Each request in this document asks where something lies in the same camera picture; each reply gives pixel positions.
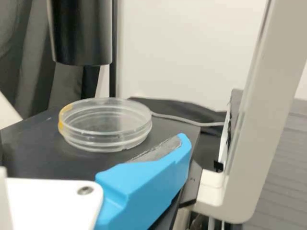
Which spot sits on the cream microscope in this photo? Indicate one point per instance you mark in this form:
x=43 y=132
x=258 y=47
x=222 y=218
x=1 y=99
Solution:
x=36 y=148

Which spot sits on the black platform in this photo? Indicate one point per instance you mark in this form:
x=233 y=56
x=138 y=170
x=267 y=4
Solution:
x=287 y=167

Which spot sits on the petri dish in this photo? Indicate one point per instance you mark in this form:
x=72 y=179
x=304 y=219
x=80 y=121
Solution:
x=105 y=134

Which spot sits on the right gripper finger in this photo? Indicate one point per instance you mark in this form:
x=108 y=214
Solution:
x=148 y=182

